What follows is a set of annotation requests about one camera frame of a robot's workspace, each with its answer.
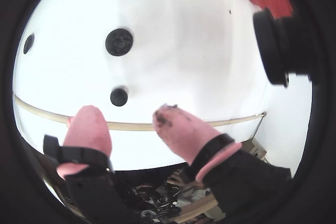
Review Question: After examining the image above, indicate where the pink covered gripper finger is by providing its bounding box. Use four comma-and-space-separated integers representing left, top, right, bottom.
43, 104, 140, 224

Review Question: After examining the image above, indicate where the pink stained gripper finger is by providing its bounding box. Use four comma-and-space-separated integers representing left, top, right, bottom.
152, 104, 292, 219

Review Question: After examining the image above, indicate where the small dark blueberry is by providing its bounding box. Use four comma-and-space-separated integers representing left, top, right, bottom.
110, 86, 129, 108

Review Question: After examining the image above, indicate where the black camera lens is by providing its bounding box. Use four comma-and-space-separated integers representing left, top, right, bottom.
253, 7, 320, 87

